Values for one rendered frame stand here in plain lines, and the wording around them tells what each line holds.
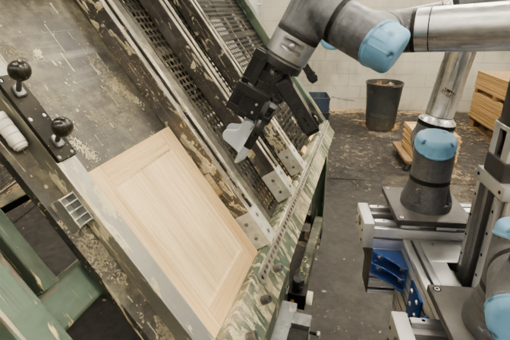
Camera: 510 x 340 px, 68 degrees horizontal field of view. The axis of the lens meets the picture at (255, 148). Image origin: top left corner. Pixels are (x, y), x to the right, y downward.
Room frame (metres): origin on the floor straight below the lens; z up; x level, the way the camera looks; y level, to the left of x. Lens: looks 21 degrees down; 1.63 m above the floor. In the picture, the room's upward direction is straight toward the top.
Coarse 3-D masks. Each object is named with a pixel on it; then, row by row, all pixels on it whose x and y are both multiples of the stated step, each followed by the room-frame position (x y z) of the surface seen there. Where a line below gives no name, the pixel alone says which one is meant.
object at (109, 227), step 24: (0, 72) 0.75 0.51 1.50; (0, 96) 0.72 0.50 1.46; (48, 168) 0.69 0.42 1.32; (72, 168) 0.70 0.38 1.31; (96, 192) 0.71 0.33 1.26; (96, 216) 0.66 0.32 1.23; (120, 216) 0.70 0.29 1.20; (120, 240) 0.66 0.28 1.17; (120, 264) 0.65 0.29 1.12; (144, 264) 0.66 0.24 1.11; (144, 288) 0.64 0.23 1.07; (168, 288) 0.66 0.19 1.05; (168, 312) 0.62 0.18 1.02; (192, 312) 0.66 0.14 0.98; (192, 336) 0.61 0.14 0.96
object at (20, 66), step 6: (18, 60) 0.66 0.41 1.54; (12, 66) 0.65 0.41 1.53; (18, 66) 0.65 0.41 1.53; (24, 66) 0.66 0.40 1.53; (12, 72) 0.65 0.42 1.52; (18, 72) 0.65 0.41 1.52; (24, 72) 0.65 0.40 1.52; (30, 72) 0.67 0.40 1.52; (12, 78) 0.65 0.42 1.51; (18, 78) 0.65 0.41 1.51; (24, 78) 0.66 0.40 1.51; (18, 84) 0.70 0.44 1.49; (12, 90) 0.73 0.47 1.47; (18, 90) 0.72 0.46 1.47; (24, 90) 0.74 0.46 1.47; (18, 96) 0.72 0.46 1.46
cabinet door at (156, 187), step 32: (128, 160) 0.87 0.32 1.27; (160, 160) 0.96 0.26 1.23; (192, 160) 1.06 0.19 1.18; (128, 192) 0.80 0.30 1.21; (160, 192) 0.87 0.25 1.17; (192, 192) 0.97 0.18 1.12; (128, 224) 0.73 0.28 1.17; (160, 224) 0.80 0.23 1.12; (192, 224) 0.88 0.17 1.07; (224, 224) 0.97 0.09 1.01; (160, 256) 0.73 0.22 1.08; (192, 256) 0.80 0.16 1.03; (224, 256) 0.88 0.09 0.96; (192, 288) 0.72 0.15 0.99; (224, 288) 0.80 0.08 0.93
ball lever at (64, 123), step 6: (54, 120) 0.64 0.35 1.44; (60, 120) 0.63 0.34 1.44; (66, 120) 0.64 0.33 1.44; (54, 126) 0.63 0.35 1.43; (60, 126) 0.63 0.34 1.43; (66, 126) 0.63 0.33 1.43; (72, 126) 0.64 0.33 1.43; (54, 132) 0.63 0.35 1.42; (60, 132) 0.63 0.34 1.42; (66, 132) 0.63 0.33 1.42; (54, 138) 0.71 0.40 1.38; (60, 138) 0.69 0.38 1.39; (54, 144) 0.70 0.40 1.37; (60, 144) 0.71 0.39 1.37
